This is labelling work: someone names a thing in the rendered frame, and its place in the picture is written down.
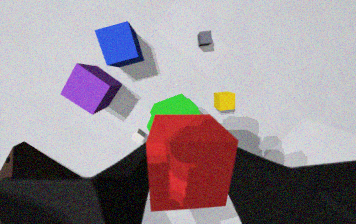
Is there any blue block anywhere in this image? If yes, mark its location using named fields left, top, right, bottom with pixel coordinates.
left=94, top=21, right=144, bottom=67

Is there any red block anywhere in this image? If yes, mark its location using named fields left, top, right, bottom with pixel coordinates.
left=146, top=114, right=238, bottom=212

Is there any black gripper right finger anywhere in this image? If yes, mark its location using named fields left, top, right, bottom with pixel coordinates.
left=228, top=147, right=356, bottom=224

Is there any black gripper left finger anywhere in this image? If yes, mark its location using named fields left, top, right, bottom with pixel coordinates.
left=0, top=142, right=149, bottom=224

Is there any purple block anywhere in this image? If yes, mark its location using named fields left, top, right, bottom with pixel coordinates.
left=60, top=63, right=123, bottom=115

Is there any small yellow block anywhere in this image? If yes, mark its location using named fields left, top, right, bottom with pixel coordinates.
left=214, top=91, right=235, bottom=111

